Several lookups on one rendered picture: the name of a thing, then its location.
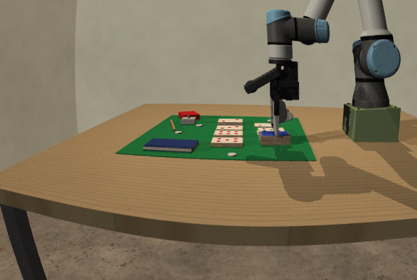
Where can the green felt mat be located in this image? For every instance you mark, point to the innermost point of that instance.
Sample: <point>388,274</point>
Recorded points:
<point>252,150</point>

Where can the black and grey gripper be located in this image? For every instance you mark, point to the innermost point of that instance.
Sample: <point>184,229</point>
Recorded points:
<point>284,87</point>

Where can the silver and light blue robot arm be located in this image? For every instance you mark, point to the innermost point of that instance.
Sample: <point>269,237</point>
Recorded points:
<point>375,55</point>

